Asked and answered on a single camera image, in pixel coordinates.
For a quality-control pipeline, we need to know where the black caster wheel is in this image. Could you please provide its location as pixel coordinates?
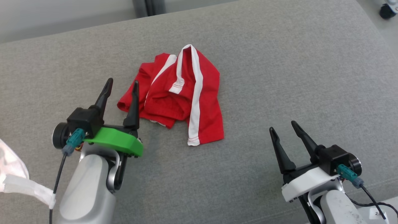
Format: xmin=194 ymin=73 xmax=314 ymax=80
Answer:
xmin=379 ymin=0 xmax=398 ymax=20

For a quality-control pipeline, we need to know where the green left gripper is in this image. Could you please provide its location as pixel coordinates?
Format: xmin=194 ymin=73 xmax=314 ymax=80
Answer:
xmin=83 ymin=78 xmax=144 ymax=191

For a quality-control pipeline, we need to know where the red and white jersey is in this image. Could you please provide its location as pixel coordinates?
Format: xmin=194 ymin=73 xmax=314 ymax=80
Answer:
xmin=117 ymin=44 xmax=224 ymax=147

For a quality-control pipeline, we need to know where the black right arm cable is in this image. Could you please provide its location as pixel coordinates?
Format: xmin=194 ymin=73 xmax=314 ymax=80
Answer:
xmin=337 ymin=164 xmax=398 ymax=221

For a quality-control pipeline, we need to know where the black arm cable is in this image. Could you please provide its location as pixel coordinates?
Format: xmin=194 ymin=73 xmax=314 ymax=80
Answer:
xmin=337 ymin=164 xmax=398 ymax=221
xmin=49 ymin=128 xmax=86 ymax=224

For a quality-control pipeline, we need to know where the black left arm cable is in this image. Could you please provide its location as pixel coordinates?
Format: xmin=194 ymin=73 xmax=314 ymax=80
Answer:
xmin=49 ymin=128 xmax=86 ymax=224

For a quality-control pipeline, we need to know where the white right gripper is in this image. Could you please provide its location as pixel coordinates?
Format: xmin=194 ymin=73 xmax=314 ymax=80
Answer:
xmin=269 ymin=120 xmax=342 ymax=224

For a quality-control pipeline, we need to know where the dark vertical post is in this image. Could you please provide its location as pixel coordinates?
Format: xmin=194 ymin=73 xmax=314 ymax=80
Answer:
xmin=132 ymin=0 xmax=166 ymax=18

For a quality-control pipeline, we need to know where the white cable label tag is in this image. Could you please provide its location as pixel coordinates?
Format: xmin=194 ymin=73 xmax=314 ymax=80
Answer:
xmin=367 ymin=208 xmax=386 ymax=220

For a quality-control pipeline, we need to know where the white plastic cable wrap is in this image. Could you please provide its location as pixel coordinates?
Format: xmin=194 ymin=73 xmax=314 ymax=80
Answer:
xmin=0 ymin=138 xmax=57 ymax=209

